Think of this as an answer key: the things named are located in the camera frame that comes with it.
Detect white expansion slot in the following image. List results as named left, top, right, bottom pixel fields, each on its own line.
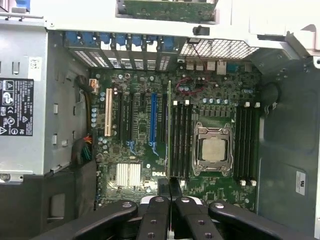
left=104, top=87, right=114, bottom=137

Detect red and black twisted wire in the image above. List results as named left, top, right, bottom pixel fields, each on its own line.
left=176, top=76, right=202, bottom=96

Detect coloured power wire bundle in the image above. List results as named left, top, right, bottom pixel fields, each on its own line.
left=71, top=134, right=94, bottom=166

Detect grey power supply unit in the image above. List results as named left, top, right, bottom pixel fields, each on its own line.
left=0, top=14, right=50, bottom=185

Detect white connector yellow wires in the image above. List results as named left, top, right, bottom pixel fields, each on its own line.
left=74, top=74, right=100, bottom=133

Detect black expansion slot blue latch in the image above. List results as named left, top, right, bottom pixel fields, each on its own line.
left=126, top=91, right=136, bottom=156

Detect graphics card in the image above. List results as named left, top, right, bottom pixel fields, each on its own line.
left=123, top=0, right=218, bottom=23

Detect metal CPU socket frame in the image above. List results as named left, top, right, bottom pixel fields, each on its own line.
left=191, top=121, right=236, bottom=179

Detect blue case release latch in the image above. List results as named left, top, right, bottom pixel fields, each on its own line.
left=15, top=0, right=31, bottom=13

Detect green motherboard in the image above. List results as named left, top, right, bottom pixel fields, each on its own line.
left=89, top=58, right=262, bottom=218

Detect long black expansion slot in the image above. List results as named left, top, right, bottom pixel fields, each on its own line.
left=117, top=91, right=125, bottom=141
left=161, top=91, right=169, bottom=145

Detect open black PC case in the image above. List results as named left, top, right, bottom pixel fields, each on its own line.
left=0, top=0, right=320, bottom=240

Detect installed silver CPU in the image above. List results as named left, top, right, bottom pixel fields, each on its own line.
left=201, top=136, right=226, bottom=162

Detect silver chipset heatsink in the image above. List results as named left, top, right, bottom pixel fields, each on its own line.
left=116, top=163, right=142, bottom=187

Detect RAM slot black latches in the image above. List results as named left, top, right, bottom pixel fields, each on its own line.
left=177, top=101, right=185, bottom=181
left=189, top=101, right=196, bottom=181
left=247, top=106, right=254, bottom=181
left=236, top=106, right=243, bottom=181

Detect black plastic fan shroud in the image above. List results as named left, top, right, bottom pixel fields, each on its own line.
left=0, top=159, right=98, bottom=240

